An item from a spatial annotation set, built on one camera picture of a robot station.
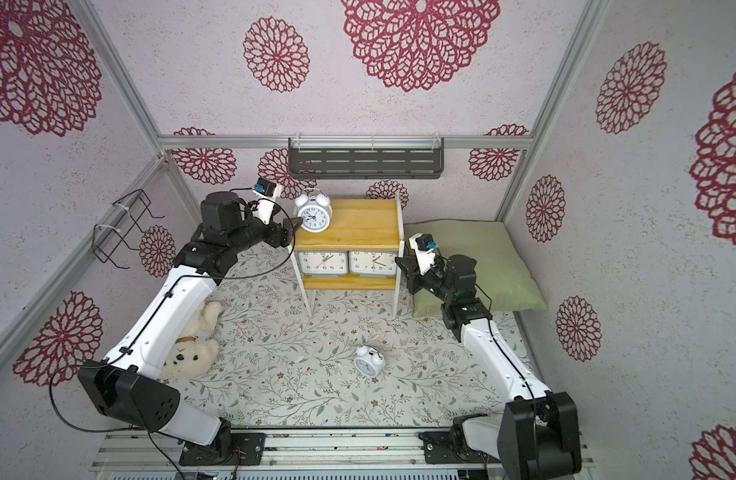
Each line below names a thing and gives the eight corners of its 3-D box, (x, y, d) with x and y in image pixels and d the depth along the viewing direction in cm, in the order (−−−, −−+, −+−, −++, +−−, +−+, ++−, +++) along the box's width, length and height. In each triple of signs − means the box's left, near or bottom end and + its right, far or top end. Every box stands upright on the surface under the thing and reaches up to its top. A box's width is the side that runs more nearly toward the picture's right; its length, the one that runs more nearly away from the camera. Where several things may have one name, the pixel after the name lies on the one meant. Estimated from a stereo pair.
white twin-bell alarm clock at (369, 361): (354, 369, 89) (353, 356, 81) (361, 357, 91) (360, 342, 84) (376, 381, 87) (377, 369, 79) (383, 368, 89) (385, 355, 81)
